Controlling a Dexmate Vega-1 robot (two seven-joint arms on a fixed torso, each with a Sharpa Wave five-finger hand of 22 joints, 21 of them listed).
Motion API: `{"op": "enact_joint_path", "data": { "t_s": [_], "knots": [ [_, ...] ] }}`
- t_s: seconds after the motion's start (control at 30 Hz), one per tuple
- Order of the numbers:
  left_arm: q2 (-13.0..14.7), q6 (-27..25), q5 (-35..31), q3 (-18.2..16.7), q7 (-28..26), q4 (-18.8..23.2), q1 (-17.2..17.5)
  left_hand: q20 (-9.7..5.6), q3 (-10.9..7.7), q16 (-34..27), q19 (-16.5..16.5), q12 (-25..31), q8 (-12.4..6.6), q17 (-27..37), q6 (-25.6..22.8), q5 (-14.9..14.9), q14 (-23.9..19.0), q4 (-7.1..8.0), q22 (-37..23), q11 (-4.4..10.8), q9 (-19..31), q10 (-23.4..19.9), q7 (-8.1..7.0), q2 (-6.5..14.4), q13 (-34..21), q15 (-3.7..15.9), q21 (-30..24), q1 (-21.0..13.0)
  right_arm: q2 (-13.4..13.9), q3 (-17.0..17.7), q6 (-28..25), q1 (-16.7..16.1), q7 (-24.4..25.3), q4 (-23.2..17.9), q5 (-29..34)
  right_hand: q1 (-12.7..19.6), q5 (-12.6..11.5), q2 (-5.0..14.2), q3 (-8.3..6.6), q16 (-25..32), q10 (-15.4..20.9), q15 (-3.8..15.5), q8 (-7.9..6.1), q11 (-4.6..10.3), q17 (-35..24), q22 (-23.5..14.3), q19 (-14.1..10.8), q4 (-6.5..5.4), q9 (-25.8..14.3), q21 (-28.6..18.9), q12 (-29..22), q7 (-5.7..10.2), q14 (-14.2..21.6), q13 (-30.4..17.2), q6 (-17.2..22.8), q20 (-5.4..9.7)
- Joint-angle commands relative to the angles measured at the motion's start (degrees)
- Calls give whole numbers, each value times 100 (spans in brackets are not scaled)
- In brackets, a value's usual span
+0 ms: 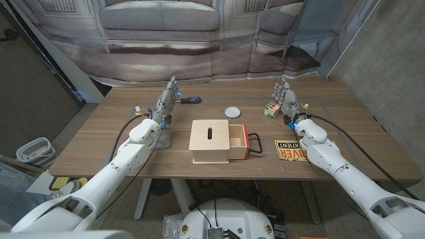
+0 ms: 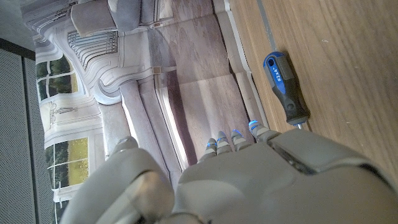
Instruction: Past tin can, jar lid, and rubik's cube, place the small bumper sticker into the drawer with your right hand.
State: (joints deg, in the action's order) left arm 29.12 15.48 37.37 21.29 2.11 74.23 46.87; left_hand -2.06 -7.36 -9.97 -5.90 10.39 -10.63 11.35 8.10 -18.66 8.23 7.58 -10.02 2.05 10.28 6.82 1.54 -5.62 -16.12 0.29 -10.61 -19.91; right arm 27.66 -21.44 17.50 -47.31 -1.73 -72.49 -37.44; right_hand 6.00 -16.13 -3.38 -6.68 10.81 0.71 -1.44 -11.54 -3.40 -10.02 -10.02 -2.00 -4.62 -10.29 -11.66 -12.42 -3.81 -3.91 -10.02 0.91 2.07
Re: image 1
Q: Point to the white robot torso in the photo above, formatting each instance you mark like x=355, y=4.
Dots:
x=229, y=219

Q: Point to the yellow bumper sticker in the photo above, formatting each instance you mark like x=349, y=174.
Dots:
x=287, y=151

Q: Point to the wooden drawer red front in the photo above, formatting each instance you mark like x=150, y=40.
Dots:
x=237, y=141

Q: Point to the table leg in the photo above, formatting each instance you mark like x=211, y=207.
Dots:
x=182, y=196
x=142, y=199
x=310, y=202

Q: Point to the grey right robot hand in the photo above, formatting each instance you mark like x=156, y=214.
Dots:
x=290, y=101

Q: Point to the yellow black floor pad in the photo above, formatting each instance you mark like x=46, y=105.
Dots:
x=59, y=182

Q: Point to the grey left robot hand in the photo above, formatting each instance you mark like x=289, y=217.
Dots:
x=166, y=103

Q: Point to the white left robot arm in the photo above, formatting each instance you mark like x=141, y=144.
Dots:
x=126, y=159

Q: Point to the blue black screwdriver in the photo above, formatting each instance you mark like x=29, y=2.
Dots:
x=191, y=100

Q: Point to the white jar lid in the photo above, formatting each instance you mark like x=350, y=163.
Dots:
x=232, y=112

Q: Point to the rubik's cube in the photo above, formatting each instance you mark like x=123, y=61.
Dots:
x=272, y=109

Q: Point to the wooden box with slot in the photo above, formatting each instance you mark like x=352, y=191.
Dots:
x=209, y=146

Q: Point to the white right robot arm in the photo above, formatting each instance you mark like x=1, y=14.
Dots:
x=332, y=159

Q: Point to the printed room backdrop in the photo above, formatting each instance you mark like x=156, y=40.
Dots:
x=166, y=49

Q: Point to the person in jeans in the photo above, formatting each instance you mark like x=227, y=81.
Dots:
x=20, y=204

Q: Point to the flat grey tin can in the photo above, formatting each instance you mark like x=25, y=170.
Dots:
x=164, y=142

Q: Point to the clear plastic container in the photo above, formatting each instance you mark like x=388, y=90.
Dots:
x=171, y=227

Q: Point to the white slanted post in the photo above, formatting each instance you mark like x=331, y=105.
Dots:
x=66, y=64

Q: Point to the black round fan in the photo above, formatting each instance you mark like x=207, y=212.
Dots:
x=160, y=186

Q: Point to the clear storage bin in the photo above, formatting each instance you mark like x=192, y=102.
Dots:
x=13, y=179

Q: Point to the grey plastic basket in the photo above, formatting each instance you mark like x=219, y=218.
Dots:
x=34, y=152

